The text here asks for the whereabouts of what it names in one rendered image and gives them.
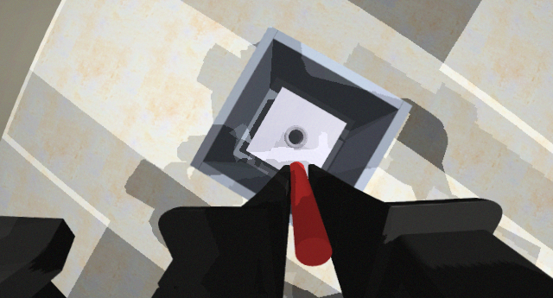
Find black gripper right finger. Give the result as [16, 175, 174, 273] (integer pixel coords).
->
[308, 164, 503, 298]

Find red peg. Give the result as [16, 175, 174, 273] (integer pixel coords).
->
[290, 162, 332, 267]

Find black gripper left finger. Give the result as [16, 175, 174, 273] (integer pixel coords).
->
[158, 165, 291, 298]

